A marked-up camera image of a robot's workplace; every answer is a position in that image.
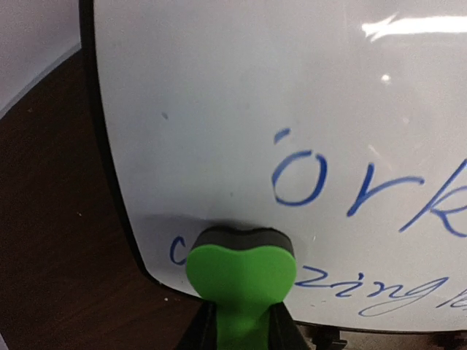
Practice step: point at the white whiteboard with writing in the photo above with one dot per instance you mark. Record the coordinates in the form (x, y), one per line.
(340, 123)

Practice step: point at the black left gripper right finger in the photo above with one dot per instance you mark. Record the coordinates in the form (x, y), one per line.
(283, 332)

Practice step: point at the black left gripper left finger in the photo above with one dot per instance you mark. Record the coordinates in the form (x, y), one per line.
(201, 333)

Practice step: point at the green whiteboard eraser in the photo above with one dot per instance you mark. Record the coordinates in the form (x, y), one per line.
(244, 273)

